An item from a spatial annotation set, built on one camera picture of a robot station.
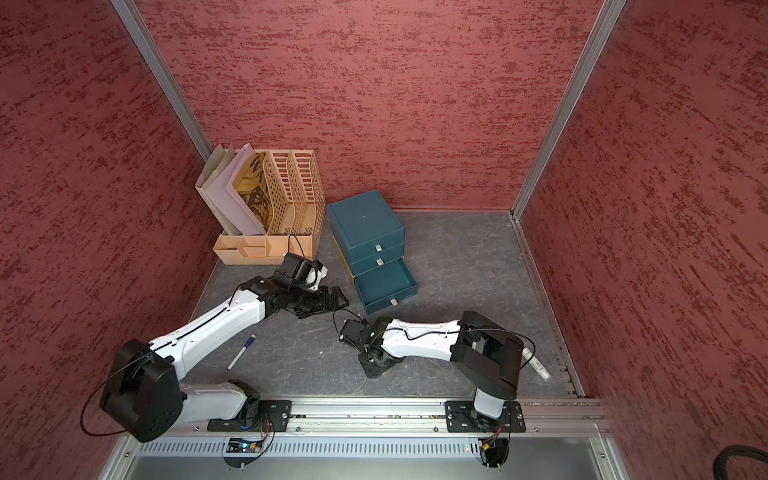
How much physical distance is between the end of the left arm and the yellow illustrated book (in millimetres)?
402

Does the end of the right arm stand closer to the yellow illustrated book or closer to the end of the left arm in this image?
the end of the left arm

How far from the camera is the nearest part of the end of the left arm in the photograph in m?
0.65

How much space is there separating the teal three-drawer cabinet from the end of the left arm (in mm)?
138

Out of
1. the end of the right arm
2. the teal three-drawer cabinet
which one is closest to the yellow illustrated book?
the teal three-drawer cabinet

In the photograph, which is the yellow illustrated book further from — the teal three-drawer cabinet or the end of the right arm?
the end of the right arm

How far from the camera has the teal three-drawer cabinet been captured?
0.85 m

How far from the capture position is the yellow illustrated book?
960 mm

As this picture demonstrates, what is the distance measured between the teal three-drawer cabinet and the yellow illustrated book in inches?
11.3
